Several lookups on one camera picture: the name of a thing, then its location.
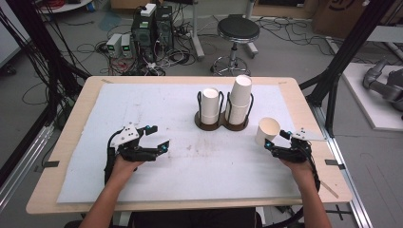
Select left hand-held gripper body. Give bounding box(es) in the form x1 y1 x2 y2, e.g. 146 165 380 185
109 122 160 163

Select white floor board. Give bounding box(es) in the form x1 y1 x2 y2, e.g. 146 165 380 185
341 62 403 132

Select grey power supply unit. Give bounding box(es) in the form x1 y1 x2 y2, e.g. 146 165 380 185
106 33 124 59
120 33 134 59

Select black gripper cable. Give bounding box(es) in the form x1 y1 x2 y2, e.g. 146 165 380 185
104 132 119 185
308 154 322 193

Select dark wire cup holder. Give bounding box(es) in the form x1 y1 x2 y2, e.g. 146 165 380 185
194 89 255 132

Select electronics boxes on floor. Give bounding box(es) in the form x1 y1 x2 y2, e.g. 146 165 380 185
75 18 199 77

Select black computer tower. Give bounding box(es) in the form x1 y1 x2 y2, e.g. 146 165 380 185
154 5 175 52
130 12 157 64

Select short stack of white cups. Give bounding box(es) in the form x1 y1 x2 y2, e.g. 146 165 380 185
201 87 221 126

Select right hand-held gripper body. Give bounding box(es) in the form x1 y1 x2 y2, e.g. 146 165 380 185
271 126 328 164

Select round white table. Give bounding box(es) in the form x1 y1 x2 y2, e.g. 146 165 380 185
37 0 93 14

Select white box on tower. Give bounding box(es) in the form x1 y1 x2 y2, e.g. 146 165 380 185
140 3 158 18

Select tall stack of white cups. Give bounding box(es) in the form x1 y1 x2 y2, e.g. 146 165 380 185
224 74 254 125

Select aluminium floor rail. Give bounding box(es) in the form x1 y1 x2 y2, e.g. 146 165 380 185
0 123 55 212
311 104 374 228

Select person's left hand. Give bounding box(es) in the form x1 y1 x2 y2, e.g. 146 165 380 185
109 154 145 182

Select white paper cup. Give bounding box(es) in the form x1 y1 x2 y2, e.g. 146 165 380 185
254 117 281 147

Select black round stool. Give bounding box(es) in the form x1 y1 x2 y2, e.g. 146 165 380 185
210 13 261 77

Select cardboard box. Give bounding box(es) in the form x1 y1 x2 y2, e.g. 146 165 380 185
311 0 370 40

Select white table mat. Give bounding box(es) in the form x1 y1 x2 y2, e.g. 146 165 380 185
56 83 306 204

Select person's right hand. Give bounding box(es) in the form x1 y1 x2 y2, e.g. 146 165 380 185
279 158 316 180

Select grey metal stand leg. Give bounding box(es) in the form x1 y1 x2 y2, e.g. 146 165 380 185
189 0 206 62

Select black frame post with cables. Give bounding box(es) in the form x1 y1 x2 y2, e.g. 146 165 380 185
0 0 91 131

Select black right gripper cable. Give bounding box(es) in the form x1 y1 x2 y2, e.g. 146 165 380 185
308 154 322 193

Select person's dark clothing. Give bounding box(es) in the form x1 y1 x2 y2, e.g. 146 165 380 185
129 207 263 228

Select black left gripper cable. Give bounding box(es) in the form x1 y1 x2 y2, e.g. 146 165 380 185
104 132 119 185

